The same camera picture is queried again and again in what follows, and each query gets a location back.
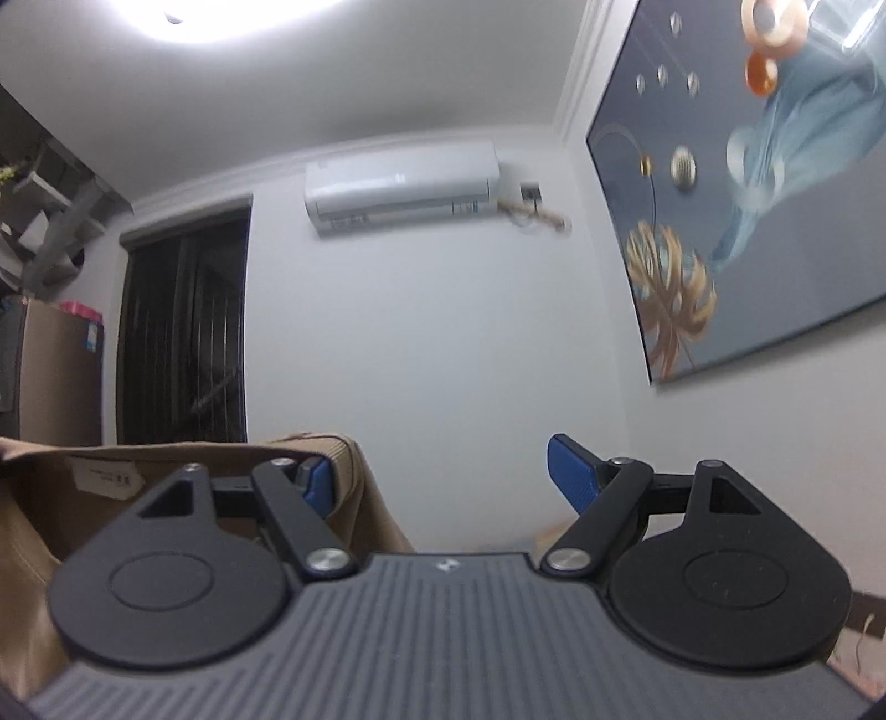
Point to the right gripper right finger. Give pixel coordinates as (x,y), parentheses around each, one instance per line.
(607,496)

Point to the tan t-shirt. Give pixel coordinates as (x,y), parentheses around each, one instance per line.
(169,557)

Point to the dark window door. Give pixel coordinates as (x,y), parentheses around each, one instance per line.
(180,359)

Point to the brown cardboard box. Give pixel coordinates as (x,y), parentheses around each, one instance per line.
(59,393)

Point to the framed gold leaf painting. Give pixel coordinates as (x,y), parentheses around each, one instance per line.
(740,150)

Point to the wall power socket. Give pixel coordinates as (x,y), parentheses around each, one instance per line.
(530,192)

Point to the white wall air conditioner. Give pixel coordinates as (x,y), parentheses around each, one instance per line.
(377,189)

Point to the grey wall shelf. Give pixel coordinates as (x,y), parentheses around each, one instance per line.
(53,205)

